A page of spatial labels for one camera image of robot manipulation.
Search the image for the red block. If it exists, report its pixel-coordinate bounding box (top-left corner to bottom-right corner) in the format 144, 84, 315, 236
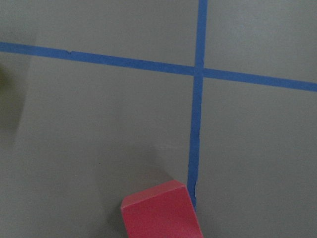
120, 180, 203, 238

